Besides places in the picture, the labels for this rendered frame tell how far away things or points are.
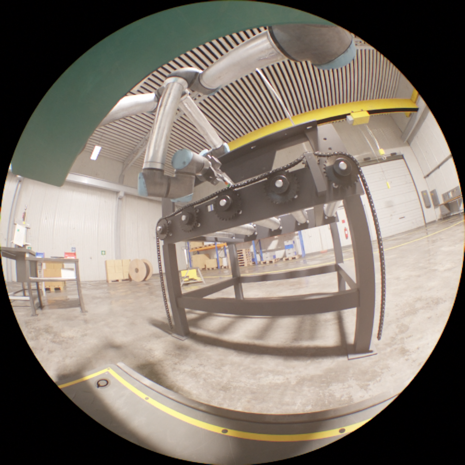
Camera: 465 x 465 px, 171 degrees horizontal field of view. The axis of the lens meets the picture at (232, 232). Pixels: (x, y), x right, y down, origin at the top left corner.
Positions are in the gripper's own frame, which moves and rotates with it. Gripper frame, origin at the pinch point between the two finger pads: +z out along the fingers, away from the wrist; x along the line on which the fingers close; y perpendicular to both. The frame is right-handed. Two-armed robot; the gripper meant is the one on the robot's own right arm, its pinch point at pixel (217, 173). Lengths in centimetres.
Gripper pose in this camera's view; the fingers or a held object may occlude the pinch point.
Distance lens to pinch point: 91.5
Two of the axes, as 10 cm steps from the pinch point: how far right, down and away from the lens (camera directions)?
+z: 3.7, -1.4, 9.2
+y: -6.0, -7.9, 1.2
